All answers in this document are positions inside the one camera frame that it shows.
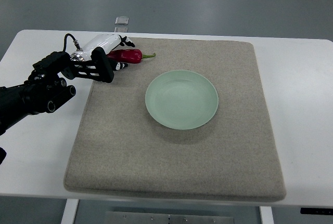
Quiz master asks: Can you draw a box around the beige fabric mat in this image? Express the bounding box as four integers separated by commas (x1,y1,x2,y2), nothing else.
64,37,286,202

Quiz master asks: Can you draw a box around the clear floor marker upper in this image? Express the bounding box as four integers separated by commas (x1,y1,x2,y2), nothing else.
115,16,129,25

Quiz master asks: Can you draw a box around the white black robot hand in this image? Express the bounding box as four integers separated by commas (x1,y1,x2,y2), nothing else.
71,34,135,71

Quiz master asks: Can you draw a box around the red pepper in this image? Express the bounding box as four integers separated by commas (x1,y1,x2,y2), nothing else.
107,49,156,64

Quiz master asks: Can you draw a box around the clear floor marker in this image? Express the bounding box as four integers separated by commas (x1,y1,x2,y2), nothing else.
115,16,129,25
114,27,128,33

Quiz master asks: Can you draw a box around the light green plate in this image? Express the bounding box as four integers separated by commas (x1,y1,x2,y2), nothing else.
145,70,219,130

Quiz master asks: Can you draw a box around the white table right leg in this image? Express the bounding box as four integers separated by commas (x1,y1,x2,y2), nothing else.
259,206,274,224

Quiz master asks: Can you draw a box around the white table left leg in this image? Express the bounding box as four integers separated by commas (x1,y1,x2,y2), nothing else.
61,199,79,224

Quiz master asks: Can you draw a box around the clear floor marker lower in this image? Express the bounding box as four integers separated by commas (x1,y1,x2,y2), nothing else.
114,27,128,33

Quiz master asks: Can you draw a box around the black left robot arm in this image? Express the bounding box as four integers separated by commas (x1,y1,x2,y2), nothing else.
1,47,124,134

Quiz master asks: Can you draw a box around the white table leg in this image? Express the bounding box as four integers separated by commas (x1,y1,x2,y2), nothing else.
259,206,274,224
61,199,79,224

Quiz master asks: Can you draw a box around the black table control panel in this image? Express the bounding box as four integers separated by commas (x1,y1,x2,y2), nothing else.
300,207,333,216

